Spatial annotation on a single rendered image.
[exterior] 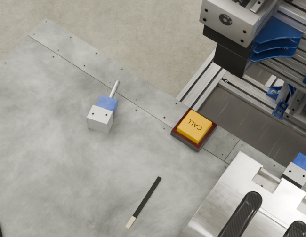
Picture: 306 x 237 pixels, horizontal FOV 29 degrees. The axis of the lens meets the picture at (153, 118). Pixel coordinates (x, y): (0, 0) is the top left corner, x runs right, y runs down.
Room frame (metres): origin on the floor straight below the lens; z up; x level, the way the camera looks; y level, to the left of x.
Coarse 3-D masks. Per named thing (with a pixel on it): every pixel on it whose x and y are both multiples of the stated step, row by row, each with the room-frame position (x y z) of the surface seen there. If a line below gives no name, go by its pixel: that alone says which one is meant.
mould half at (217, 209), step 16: (240, 160) 0.53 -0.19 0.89; (224, 176) 0.49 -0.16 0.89; (240, 176) 0.49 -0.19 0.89; (224, 192) 0.45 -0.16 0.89; (240, 192) 0.45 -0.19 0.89; (288, 192) 0.46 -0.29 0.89; (304, 192) 0.46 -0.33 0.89; (208, 208) 0.42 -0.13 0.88; (224, 208) 0.42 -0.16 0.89; (272, 208) 0.42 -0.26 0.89; (288, 208) 0.42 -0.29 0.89; (192, 224) 0.38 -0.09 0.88; (208, 224) 0.38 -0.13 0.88; (224, 224) 0.38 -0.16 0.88; (256, 224) 0.39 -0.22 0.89; (272, 224) 0.39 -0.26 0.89; (288, 224) 0.39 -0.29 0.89
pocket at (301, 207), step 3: (303, 198) 0.46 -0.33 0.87; (300, 201) 0.45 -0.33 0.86; (303, 201) 0.45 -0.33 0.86; (300, 204) 0.45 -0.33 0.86; (303, 204) 0.45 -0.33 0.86; (297, 207) 0.44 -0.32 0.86; (300, 207) 0.44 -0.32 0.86; (303, 207) 0.44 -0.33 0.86; (300, 210) 0.43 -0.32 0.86; (303, 210) 0.43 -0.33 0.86; (303, 213) 0.42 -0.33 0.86
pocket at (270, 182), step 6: (258, 174) 0.51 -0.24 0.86; (264, 174) 0.51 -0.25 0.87; (270, 174) 0.50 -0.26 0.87; (252, 180) 0.49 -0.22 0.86; (258, 180) 0.49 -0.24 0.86; (264, 180) 0.50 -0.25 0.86; (270, 180) 0.50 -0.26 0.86; (276, 180) 0.49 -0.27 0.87; (264, 186) 0.48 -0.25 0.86; (270, 186) 0.48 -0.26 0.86; (276, 186) 0.48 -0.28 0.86; (270, 192) 0.47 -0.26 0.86
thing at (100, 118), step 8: (112, 88) 0.72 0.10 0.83; (104, 96) 0.69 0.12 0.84; (112, 96) 0.70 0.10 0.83; (96, 104) 0.67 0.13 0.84; (104, 104) 0.67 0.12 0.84; (112, 104) 0.67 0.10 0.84; (96, 112) 0.64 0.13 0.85; (104, 112) 0.64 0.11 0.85; (112, 112) 0.64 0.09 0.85; (88, 120) 0.63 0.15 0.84; (96, 120) 0.62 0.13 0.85; (104, 120) 0.62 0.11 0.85; (112, 120) 0.64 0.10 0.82; (96, 128) 0.62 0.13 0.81; (104, 128) 0.61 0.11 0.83
